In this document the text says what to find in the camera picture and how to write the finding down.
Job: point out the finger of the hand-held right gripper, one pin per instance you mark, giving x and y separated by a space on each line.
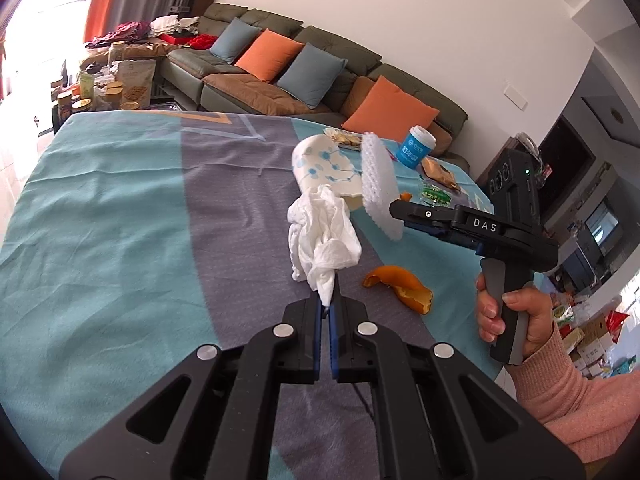
425 212
440 235

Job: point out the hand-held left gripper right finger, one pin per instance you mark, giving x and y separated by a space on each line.
336 345

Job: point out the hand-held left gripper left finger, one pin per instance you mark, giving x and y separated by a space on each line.
316 340

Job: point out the green candy wrapper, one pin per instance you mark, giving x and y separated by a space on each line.
435 195

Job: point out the small orange peel piece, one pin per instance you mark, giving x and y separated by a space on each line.
405 197

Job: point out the white foam fruit net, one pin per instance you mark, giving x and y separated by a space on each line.
377 185

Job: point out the large orange peel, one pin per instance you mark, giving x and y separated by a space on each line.
400 280

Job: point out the white tissue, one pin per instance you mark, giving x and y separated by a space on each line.
325 230

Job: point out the white blue-dotted paper cup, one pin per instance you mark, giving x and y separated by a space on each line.
320 160

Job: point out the person's right forearm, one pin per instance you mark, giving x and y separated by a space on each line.
575 400

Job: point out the person's right hand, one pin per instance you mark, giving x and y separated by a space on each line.
537 320

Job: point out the sealed gold snack packet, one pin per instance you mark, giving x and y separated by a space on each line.
440 174

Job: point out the blue cup with white lid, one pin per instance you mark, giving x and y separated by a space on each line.
415 149

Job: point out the clear cracker packet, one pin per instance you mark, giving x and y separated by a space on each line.
345 139

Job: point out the large orange cushion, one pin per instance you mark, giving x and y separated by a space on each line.
390 107

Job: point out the large blue cushion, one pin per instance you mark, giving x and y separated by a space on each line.
312 75

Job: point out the green sectional sofa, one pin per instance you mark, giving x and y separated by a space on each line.
350 45

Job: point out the brown seat cushion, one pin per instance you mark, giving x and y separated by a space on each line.
260 92

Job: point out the small orange cushion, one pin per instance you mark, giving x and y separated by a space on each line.
270 55

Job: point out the small blue cushion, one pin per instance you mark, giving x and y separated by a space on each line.
235 40

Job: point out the red cloth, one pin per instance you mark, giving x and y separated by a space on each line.
202 41

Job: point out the brown paper snack bag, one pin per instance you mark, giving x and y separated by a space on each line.
136 85

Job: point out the white clothes pile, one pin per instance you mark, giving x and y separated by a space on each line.
172 24

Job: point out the glass coffee table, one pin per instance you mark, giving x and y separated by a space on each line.
75 102

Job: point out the maroon clothes pile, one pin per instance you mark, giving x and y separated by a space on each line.
122 32

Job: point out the white wall plate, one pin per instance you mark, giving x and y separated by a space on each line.
516 97

